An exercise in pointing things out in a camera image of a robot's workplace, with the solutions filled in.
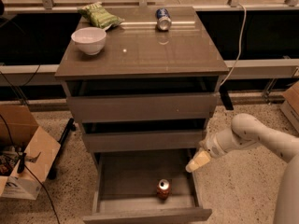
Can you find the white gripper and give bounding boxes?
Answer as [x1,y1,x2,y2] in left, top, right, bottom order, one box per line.
[186,128,242,173]

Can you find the red coke can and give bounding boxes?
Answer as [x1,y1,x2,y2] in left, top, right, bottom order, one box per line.
[156,179,170,200]

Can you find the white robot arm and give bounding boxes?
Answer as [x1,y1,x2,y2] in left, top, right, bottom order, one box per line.
[186,113,299,224]

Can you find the middle grey drawer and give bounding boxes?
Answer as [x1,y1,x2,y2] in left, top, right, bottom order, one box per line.
[83,119,206,152]

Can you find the grey drawer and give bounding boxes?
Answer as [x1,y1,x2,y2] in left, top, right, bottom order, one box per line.
[83,119,206,152]
[65,77,221,123]

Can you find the open bottom drawer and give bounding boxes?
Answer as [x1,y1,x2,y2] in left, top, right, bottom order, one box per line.
[83,149,211,224]

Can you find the top grey drawer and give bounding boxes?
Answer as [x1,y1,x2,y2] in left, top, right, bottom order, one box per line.
[65,77,221,123]

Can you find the grey drawer cabinet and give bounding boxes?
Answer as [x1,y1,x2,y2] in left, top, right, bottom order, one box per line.
[54,6,230,224]

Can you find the blue soda can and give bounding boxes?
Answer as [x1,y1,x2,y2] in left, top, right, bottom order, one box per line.
[155,7,172,31]

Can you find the cardboard box right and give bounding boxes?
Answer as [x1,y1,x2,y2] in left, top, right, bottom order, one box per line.
[280,81,299,132]

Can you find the cardboard box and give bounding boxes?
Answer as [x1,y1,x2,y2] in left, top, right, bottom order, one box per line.
[0,105,60,200]
[280,81,299,132]

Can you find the black bar on floor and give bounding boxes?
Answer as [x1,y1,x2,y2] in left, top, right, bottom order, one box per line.
[48,118,76,180]

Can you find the white bowl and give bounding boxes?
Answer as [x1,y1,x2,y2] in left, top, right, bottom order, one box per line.
[71,27,107,55]

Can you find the cardboard box left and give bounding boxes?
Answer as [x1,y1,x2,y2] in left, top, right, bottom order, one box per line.
[0,105,60,200]

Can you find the green chip bag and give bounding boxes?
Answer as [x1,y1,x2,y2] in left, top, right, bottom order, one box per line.
[78,2,124,30]

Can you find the white cable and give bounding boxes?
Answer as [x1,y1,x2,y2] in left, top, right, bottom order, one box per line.
[220,3,248,88]

